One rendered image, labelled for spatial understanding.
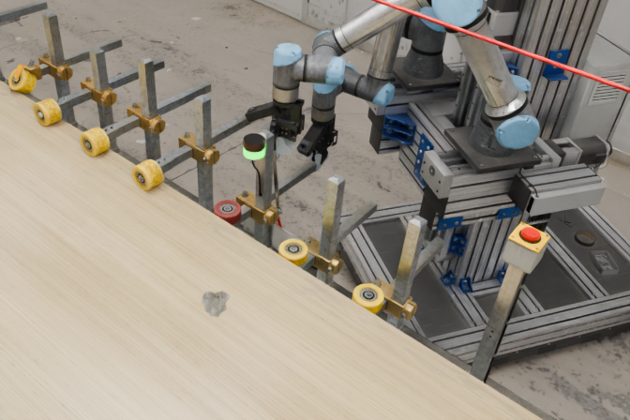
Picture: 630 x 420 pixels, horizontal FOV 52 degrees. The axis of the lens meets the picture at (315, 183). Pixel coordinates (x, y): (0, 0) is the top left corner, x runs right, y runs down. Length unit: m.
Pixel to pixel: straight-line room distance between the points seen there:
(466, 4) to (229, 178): 2.13
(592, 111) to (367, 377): 1.31
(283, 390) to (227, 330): 0.21
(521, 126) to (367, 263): 1.16
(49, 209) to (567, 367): 2.09
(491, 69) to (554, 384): 1.51
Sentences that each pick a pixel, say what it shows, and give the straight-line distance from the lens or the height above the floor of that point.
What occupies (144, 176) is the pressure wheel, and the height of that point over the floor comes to 0.96.
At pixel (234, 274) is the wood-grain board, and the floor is 0.90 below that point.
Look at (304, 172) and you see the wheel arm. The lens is 2.12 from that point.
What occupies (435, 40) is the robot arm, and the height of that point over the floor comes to 1.18.
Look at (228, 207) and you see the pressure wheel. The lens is 1.88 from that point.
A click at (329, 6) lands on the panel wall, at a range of 5.06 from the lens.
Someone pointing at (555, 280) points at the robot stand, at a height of 0.21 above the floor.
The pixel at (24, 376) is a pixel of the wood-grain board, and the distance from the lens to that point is 1.58.
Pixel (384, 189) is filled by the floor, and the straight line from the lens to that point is 3.51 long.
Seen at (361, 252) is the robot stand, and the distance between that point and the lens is 2.79.
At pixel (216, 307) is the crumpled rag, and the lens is 1.62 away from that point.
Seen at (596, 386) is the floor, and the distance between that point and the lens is 2.92.
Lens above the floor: 2.12
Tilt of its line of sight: 38 degrees down
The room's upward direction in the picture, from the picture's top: 6 degrees clockwise
